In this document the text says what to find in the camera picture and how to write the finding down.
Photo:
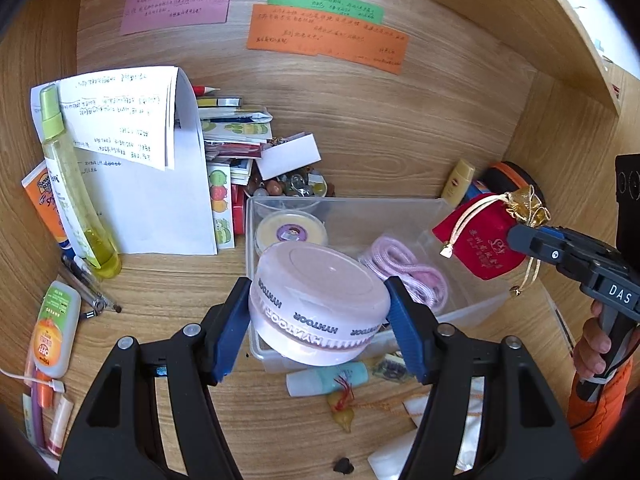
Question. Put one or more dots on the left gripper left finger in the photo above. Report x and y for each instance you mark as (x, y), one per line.
(116, 433)

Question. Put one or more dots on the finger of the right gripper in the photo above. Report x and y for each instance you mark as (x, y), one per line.
(561, 239)
(574, 264)

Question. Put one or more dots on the red pouch with gold trim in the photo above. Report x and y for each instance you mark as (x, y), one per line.
(476, 233)

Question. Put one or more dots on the teal white glue tube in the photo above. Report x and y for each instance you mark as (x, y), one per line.
(317, 381)

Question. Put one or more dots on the orange sleeved right forearm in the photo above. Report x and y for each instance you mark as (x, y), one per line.
(592, 422)

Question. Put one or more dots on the right hand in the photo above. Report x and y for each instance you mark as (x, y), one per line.
(591, 346)

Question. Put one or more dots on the black orange zipper case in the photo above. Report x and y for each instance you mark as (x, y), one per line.
(507, 176)

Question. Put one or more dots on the blue patchwork pouch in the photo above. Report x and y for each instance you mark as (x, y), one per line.
(477, 188)

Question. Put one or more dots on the yellow lotion tube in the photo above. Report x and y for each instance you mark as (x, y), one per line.
(458, 183)

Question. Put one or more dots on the pink lip balm tube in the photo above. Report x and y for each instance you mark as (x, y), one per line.
(61, 419)

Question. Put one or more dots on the white orange label bottle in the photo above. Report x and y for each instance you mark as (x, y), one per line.
(55, 329)

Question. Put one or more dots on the clear plastic storage box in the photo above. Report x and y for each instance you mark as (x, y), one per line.
(387, 235)

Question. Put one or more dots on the metal nail clipper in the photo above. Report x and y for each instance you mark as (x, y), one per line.
(87, 287)

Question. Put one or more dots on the small black clip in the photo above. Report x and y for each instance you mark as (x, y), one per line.
(344, 466)

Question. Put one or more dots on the bowl of beads trinkets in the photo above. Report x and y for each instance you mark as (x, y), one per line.
(302, 182)

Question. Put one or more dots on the beige round cream jar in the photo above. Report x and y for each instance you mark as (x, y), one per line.
(289, 226)

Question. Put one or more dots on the small white cardboard box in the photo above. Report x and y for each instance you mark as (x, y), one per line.
(291, 153)

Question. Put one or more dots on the orange sticky note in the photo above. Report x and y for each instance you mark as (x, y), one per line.
(301, 31)

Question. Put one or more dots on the yellow-green spray bottle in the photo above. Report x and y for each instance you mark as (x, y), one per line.
(74, 203)

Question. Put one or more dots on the fruit sticker strip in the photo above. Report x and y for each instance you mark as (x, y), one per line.
(219, 179)

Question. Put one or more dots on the orange sunscreen tube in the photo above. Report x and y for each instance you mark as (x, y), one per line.
(38, 188)

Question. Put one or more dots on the white folded paper sheet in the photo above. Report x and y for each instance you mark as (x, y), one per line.
(140, 149)

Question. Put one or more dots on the stack of books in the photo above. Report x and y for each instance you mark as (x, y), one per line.
(234, 135)

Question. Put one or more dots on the green sticky note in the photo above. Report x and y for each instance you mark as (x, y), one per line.
(353, 8)

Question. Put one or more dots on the red white pencil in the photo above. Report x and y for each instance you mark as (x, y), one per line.
(204, 90)

